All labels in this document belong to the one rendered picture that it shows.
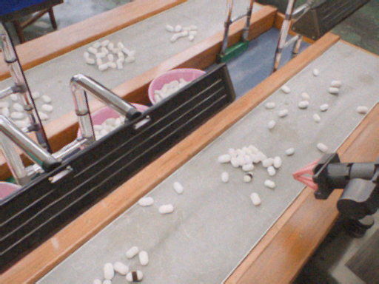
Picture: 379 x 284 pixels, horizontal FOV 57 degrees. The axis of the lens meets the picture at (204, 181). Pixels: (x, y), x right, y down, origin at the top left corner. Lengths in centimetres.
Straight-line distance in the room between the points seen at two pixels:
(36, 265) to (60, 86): 66
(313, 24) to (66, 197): 74
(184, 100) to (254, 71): 92
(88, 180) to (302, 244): 54
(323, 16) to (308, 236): 56
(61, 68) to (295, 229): 97
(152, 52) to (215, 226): 81
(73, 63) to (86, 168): 91
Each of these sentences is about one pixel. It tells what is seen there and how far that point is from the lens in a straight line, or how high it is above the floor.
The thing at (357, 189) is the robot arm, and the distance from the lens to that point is 72.
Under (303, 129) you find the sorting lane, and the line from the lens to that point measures 120.
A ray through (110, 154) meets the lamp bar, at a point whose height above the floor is 109.
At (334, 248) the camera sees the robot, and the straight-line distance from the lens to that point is 127.
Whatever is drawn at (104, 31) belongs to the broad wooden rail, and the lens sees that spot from 155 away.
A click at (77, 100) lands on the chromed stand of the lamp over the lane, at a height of 106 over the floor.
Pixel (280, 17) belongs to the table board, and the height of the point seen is 73.
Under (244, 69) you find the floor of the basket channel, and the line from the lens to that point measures 153.
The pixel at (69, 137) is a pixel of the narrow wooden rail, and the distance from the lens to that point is 112.
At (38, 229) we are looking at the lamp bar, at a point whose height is 107.
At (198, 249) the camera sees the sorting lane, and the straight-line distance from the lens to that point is 85.
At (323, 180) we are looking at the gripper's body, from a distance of 79.
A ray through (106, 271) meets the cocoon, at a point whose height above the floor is 76.
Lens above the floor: 148
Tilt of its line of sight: 50 degrees down
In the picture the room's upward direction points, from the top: 8 degrees clockwise
